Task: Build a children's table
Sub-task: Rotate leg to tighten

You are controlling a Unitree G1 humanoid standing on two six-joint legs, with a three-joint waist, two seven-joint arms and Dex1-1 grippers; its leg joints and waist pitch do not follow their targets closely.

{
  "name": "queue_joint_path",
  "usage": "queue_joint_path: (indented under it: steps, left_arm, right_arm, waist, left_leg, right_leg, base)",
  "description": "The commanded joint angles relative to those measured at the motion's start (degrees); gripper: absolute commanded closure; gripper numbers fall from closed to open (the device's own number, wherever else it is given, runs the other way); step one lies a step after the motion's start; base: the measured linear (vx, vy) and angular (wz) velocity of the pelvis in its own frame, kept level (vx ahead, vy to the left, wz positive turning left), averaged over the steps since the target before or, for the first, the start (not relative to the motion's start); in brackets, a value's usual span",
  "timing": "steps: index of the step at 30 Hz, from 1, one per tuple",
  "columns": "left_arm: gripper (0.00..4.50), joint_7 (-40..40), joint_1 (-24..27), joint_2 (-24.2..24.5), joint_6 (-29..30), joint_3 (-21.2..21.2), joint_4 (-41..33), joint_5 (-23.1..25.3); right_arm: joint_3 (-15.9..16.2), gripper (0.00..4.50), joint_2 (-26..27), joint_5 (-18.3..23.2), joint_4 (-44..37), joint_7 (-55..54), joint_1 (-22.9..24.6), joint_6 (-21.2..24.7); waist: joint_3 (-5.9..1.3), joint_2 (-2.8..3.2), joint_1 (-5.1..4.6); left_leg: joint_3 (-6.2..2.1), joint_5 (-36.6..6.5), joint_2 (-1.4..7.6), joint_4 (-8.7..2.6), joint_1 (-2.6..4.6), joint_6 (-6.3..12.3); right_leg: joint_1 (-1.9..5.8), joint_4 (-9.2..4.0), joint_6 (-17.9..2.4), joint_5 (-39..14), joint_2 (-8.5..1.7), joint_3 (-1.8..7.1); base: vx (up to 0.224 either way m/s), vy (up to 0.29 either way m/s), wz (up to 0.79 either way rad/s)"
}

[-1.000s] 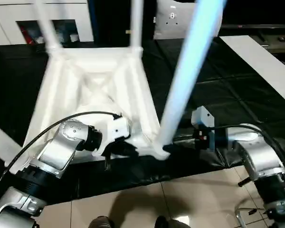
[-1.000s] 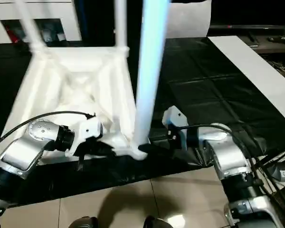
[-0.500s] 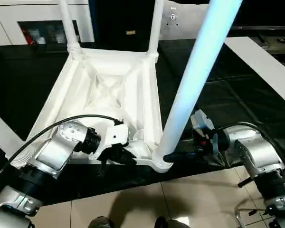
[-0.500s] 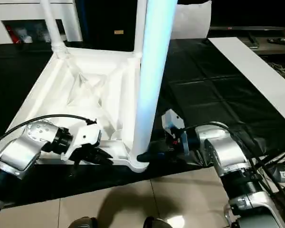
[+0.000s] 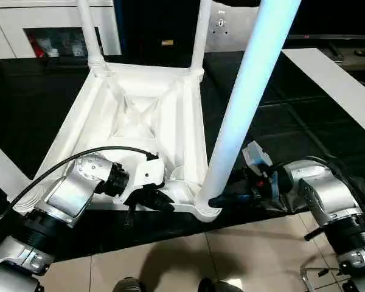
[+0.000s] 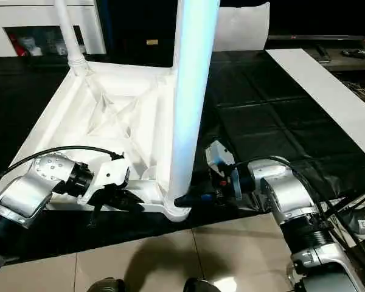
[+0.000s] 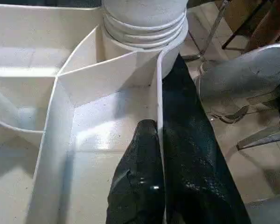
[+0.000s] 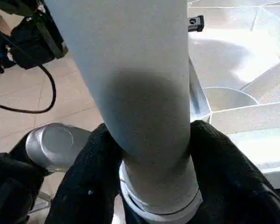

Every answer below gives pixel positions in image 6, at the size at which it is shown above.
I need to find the black remote control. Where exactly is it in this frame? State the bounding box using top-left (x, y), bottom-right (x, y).
top-left (342, 49), bottom-right (365, 60)

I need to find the white cabinet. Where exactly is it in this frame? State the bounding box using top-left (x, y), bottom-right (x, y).
top-left (0, 0), bottom-right (107, 58)

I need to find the white plastic table top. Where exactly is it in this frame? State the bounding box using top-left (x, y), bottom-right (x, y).
top-left (0, 61), bottom-right (192, 223)

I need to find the black work mat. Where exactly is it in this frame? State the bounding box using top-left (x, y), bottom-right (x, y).
top-left (0, 52), bottom-right (365, 265)

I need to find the dark low tv stand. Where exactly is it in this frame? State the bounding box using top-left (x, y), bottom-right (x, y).
top-left (268, 35), bottom-right (365, 74)

